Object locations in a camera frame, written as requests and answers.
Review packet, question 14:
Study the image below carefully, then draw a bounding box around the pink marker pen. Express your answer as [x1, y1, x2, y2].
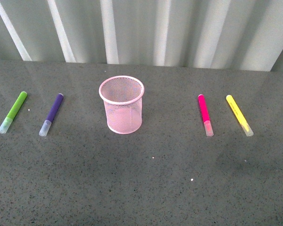
[198, 94, 214, 137]

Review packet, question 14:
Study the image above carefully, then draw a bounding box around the purple marker pen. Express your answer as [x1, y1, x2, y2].
[39, 93, 64, 137]

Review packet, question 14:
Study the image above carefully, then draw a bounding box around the pink mesh pen cup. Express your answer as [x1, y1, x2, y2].
[99, 75, 145, 134]

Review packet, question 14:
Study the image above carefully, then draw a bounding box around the yellow marker pen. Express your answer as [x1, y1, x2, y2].
[226, 95, 254, 137]

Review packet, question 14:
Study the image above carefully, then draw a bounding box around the white pleated curtain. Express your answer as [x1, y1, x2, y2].
[0, 0, 283, 72]

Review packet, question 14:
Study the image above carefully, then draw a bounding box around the green marker pen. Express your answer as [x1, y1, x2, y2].
[0, 91, 28, 134]

